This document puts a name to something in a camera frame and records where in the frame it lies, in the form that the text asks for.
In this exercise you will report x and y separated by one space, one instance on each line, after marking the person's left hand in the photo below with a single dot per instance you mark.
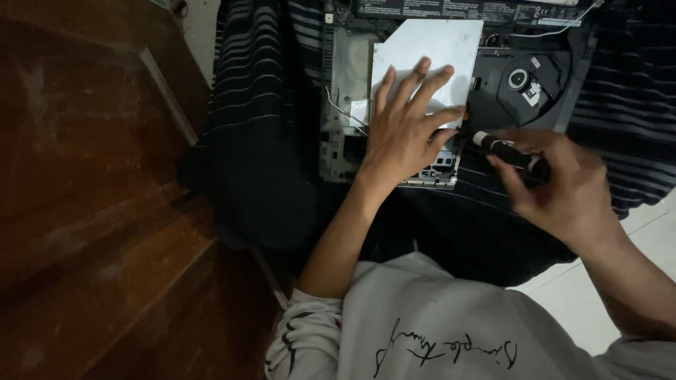
399 145

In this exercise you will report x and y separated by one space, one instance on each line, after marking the person's right hand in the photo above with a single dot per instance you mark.
573 190

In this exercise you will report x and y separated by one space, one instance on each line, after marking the black white-tipped screwdriver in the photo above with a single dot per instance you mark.
504 150

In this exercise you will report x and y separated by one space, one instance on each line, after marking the silver metal drive cover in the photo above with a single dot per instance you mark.
433 45

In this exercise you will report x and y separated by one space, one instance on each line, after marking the opened laptop chassis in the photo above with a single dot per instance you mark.
346 79

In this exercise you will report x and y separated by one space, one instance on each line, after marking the black optical drive tray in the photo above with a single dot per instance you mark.
520 87

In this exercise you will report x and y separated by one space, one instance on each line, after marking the dark striped cloth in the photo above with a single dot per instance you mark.
259 132

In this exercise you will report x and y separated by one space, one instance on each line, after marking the black laptop battery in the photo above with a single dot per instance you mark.
464 9

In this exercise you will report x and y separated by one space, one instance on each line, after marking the person's white printed sweatshirt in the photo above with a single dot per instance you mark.
454 327

